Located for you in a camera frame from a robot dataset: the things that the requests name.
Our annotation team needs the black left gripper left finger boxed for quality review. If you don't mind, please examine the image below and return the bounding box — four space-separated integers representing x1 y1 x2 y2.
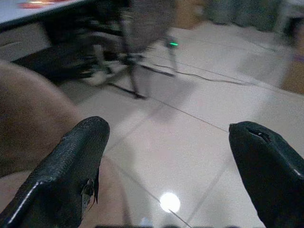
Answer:
0 116 111 228

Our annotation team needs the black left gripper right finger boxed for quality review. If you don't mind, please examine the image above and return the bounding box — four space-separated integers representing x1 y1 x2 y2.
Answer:
228 121 304 228

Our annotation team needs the brown pillow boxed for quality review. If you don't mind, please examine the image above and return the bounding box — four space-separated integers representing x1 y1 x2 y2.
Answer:
0 59 84 178

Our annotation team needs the brown cardboard box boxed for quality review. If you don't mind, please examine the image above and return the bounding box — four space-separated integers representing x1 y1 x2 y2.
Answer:
281 53 304 95

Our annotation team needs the grey chair with black legs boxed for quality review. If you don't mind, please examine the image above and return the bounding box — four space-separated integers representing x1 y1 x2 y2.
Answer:
108 0 181 100

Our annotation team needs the black floor cable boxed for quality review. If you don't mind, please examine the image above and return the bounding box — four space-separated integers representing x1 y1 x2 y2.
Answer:
154 64 252 86

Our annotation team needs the white table with black frame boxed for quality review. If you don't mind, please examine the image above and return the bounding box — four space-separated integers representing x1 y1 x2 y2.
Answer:
0 0 133 84

